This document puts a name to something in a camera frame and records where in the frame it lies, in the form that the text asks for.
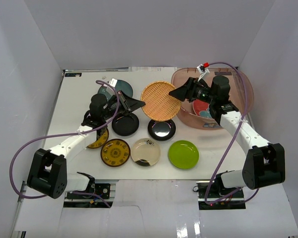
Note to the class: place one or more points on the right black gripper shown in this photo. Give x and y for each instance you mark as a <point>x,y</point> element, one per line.
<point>187,90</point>

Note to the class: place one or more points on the cream plate with black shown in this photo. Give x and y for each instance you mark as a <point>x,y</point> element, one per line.
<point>145,152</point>

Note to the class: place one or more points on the black label sticker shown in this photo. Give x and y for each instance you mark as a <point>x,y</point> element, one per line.
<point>76,74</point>

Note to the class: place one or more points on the glossy black plate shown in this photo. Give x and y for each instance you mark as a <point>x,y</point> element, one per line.
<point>161,130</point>

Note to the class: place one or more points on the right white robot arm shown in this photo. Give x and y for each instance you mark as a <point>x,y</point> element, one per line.
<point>265,162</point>

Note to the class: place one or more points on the papers at table back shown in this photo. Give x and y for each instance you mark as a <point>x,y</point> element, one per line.
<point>152,68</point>

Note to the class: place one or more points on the pink translucent plastic bin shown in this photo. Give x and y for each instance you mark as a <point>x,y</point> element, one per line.
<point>241,96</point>

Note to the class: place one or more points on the woven bamboo plate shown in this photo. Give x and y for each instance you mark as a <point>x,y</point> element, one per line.
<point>159,105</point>

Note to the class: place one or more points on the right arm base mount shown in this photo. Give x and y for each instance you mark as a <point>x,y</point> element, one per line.
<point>234,202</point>

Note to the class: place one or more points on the black plate left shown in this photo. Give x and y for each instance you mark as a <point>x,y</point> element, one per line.
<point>125,125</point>

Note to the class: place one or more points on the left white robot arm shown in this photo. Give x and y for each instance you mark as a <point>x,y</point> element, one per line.
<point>49,169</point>

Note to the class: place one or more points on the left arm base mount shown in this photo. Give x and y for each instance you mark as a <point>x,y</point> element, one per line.
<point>98,196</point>

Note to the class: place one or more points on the yellow patterned plate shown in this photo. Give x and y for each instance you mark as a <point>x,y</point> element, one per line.
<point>101,141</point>
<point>115,152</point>

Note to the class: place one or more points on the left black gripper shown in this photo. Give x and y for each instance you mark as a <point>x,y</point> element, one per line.
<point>124,101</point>

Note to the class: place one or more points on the lime green plate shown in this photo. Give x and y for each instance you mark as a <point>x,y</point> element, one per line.
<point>183,154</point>

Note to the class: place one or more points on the dark blue ceramic plate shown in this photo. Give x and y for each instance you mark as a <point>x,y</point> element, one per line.
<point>119,85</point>

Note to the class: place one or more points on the red and teal plate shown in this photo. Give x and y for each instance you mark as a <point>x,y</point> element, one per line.
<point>202,109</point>

